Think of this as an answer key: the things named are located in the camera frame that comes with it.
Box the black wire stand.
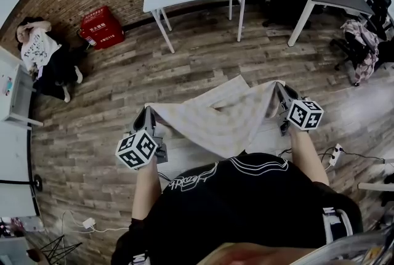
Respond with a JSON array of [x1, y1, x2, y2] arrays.
[[39, 234, 83, 262]]

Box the white power adapter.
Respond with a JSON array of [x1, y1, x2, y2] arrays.
[[82, 217, 97, 231]]

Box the red fire equipment box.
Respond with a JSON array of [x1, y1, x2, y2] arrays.
[[80, 5, 126, 51]]

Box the beige patterned tablecloth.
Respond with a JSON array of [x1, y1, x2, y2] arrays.
[[144, 74, 286, 161]]

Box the person's left forearm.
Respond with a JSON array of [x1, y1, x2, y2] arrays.
[[131, 161, 163, 222]]

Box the person's right forearm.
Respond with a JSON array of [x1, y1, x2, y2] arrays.
[[288, 127, 331, 187]]

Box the black mesh office chair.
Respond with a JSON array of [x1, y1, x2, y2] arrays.
[[367, 0, 394, 41]]

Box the person's black printed t-shirt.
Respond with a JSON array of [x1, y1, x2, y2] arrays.
[[110, 152, 364, 265]]

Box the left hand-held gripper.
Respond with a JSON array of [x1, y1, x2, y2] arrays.
[[115, 105, 169, 171]]

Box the white shoulder strap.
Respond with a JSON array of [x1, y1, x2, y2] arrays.
[[322, 206, 354, 243]]

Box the white cable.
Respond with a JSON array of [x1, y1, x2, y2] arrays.
[[60, 210, 130, 242]]

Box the black swivel chair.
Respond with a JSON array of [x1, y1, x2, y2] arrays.
[[329, 30, 370, 72]]

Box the white side cabinet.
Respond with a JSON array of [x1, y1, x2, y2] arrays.
[[0, 46, 44, 129]]

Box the black cable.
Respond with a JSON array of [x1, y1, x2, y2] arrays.
[[318, 146, 386, 166]]

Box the pink checked garment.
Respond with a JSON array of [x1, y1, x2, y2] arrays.
[[342, 18, 380, 88]]

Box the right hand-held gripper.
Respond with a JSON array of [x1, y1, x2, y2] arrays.
[[276, 81, 325, 137]]

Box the white power strip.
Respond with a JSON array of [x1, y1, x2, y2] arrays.
[[328, 143, 344, 166]]

